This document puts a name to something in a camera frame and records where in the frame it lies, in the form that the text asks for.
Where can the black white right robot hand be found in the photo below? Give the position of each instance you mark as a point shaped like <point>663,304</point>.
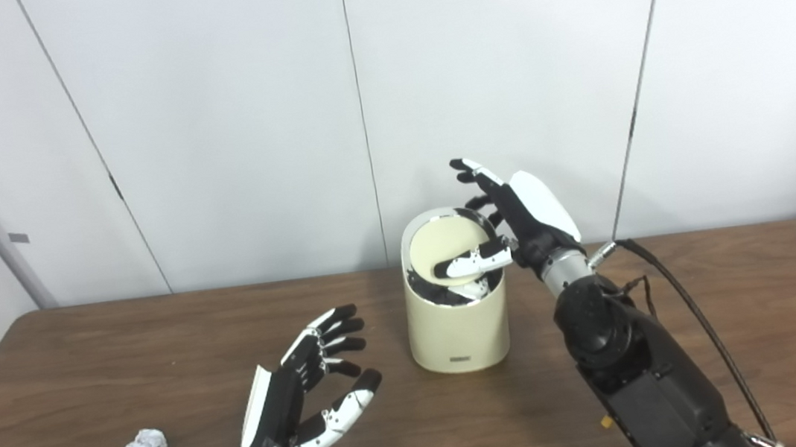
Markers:
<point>536,219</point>

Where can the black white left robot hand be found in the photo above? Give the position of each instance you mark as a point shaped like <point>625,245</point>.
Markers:
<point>274,417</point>

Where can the round cream bin lid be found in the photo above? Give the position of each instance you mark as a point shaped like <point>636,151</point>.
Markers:
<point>437,241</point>

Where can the cream-colored bin body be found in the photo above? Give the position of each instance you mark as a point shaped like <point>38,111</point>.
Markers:
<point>455,333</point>

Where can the black bin liner bag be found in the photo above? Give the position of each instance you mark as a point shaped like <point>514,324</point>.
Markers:
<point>430,295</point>

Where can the small grey wall tag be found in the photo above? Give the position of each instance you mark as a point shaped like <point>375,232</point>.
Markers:
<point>19,238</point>

